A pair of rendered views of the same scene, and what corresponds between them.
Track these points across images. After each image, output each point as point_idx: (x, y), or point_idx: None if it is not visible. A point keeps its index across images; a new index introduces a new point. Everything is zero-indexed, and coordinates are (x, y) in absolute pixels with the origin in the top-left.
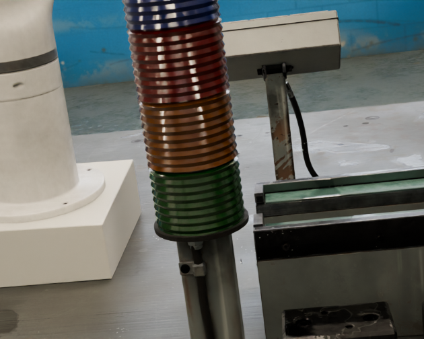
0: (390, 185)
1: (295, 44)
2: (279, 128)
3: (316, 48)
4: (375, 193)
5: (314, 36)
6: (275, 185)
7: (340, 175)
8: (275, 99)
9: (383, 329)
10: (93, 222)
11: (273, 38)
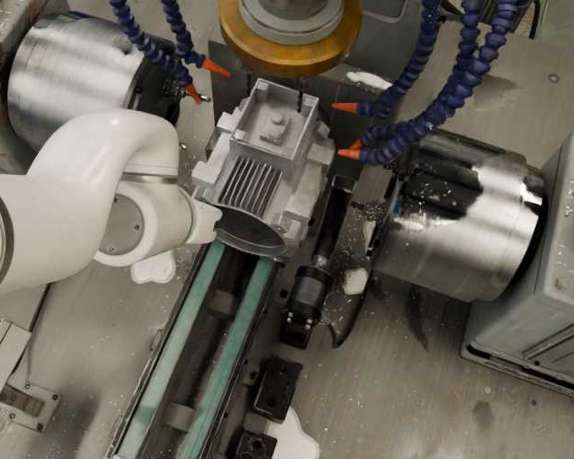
0: (162, 372)
1: (9, 368)
2: (12, 397)
3: (22, 352)
4: (166, 386)
5: (14, 349)
6: (117, 444)
7: (134, 397)
8: (2, 393)
9: (272, 444)
10: None
11: None
